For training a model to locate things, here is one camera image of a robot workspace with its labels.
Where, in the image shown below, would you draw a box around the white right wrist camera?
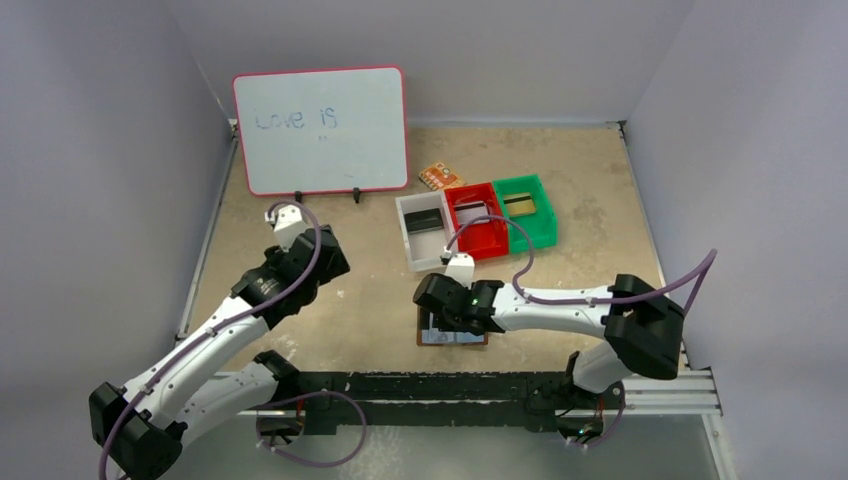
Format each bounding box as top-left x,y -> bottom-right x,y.
441,251 -> 475,288

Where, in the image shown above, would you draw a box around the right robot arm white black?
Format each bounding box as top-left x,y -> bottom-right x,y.
412,273 -> 685,394

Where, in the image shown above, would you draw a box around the white plastic bin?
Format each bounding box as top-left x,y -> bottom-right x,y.
395,191 -> 455,272

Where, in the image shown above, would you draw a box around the black card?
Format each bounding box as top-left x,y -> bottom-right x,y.
403,208 -> 444,235

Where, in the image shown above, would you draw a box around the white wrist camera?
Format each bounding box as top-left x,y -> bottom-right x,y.
441,251 -> 475,288
265,205 -> 309,251

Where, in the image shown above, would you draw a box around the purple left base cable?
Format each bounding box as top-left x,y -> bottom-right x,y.
254,390 -> 369,468

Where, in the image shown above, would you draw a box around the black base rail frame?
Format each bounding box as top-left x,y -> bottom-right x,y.
253,351 -> 720,443

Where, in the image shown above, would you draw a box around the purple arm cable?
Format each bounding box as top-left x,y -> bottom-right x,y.
97,200 -> 323,480
442,214 -> 719,316

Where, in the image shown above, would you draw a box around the silver card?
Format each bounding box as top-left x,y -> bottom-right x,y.
454,201 -> 490,226

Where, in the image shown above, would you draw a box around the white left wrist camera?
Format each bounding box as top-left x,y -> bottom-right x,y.
265,205 -> 309,251

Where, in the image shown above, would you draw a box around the red plastic bin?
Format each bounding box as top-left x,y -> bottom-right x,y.
444,183 -> 509,260

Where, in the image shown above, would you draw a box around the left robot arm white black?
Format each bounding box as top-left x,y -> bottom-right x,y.
88,223 -> 350,479

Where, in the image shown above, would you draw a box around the orange spiral notebook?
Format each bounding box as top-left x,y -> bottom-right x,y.
418,162 -> 466,191

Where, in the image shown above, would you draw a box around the white board pink frame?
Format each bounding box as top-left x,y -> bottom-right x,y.
232,65 -> 410,196

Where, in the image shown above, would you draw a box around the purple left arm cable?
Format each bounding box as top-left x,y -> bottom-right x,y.
97,200 -> 323,480

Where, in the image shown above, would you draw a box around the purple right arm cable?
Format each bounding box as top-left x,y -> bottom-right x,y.
442,214 -> 719,316

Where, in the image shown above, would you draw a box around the gold card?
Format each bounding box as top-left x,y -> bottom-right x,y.
502,192 -> 537,218

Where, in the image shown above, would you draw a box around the brown leather card holder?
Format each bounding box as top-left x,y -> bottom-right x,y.
416,309 -> 488,346

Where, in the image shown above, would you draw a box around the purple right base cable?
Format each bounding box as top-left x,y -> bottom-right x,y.
564,389 -> 629,452

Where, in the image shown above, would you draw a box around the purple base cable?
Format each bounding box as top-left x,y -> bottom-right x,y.
254,390 -> 369,468
564,389 -> 629,452

